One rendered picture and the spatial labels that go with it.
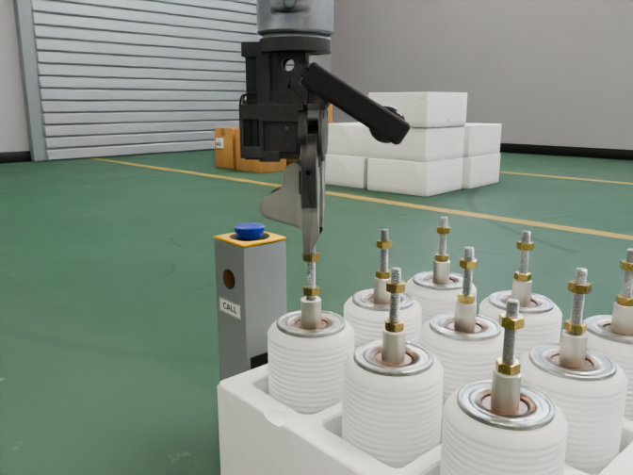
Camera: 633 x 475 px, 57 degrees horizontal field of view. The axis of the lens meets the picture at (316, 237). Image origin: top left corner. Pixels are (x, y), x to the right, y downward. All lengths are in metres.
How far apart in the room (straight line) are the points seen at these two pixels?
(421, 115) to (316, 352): 2.59
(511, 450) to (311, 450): 0.19
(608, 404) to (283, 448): 0.30
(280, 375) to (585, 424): 0.29
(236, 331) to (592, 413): 0.44
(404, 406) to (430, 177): 2.68
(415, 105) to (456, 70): 3.38
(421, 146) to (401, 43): 3.87
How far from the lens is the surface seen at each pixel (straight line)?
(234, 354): 0.81
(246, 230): 0.76
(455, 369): 0.63
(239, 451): 0.69
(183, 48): 6.16
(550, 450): 0.49
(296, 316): 0.67
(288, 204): 0.59
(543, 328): 0.73
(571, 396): 0.57
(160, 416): 1.01
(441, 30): 6.65
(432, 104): 3.15
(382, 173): 3.29
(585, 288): 0.58
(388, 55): 7.04
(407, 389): 0.54
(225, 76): 6.40
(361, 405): 0.55
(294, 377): 0.63
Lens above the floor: 0.49
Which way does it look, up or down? 13 degrees down
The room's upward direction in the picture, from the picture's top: straight up
